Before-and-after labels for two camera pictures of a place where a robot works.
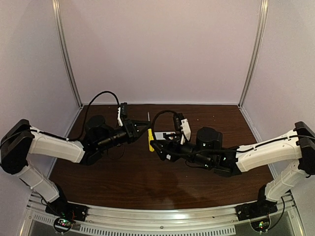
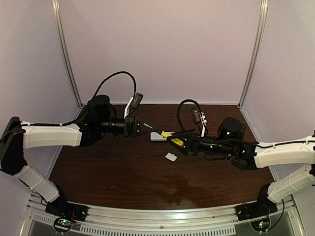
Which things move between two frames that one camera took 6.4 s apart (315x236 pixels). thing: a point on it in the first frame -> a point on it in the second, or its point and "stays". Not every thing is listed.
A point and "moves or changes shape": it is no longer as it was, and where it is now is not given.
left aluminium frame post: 56,6 stays
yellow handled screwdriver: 150,138 moves or changes shape
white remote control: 160,136 stays
